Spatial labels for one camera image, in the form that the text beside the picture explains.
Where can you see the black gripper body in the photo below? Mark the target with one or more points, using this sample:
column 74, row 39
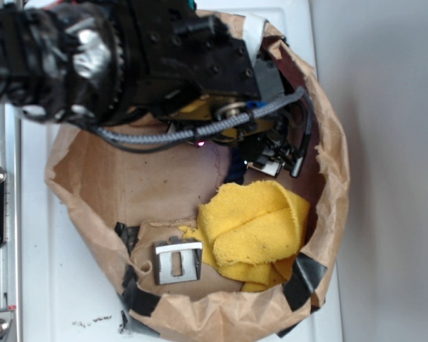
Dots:
column 189, row 71

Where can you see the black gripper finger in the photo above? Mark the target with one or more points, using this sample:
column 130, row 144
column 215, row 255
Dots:
column 269, row 156

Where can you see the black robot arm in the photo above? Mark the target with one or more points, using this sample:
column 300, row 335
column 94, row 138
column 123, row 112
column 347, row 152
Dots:
column 59, row 64

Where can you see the yellow cloth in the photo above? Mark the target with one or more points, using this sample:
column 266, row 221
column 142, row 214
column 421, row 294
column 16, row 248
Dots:
column 252, row 233

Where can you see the silver metal bracket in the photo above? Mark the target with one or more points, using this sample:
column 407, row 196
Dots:
column 178, row 260

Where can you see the aluminium frame rail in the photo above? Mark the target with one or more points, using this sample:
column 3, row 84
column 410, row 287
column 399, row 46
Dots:
column 10, row 247

